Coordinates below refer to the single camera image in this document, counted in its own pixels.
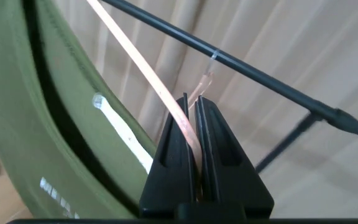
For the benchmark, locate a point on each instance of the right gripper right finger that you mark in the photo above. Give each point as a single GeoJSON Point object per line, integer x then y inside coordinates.
{"type": "Point", "coordinates": [235, 186]}

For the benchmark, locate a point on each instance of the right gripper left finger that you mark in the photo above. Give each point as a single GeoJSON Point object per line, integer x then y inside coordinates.
{"type": "Point", "coordinates": [166, 180]}

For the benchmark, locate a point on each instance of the green printed T-shirt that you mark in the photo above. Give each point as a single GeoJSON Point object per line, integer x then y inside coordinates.
{"type": "Point", "coordinates": [11, 93]}

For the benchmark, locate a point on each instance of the black clothes rack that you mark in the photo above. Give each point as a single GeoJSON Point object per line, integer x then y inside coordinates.
{"type": "Point", "coordinates": [259, 77]}

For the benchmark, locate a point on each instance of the beige curtain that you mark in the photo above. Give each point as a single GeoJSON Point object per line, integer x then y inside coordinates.
{"type": "Point", "coordinates": [291, 31]}

